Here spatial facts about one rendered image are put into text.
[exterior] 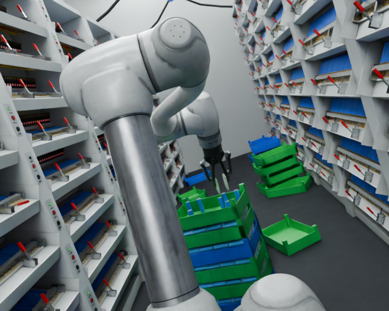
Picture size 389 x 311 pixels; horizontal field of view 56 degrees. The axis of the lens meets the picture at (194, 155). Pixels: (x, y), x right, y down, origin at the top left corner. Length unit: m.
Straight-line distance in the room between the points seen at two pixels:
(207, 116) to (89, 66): 0.61
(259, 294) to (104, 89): 0.49
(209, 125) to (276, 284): 0.72
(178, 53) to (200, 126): 0.61
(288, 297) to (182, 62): 0.48
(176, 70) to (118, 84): 0.12
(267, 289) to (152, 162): 0.32
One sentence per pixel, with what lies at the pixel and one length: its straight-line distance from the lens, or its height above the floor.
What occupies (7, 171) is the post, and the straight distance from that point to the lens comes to 1.47.
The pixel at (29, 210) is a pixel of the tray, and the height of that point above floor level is 0.72.
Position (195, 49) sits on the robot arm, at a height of 0.97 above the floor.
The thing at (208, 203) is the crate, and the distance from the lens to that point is 1.63.
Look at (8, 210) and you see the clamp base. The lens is 1.30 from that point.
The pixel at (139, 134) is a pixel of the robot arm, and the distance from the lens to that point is 0.74.
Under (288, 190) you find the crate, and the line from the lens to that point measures 2.76.
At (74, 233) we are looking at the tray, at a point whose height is 0.54.
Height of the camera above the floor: 0.87
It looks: 8 degrees down
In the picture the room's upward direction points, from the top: 20 degrees counter-clockwise
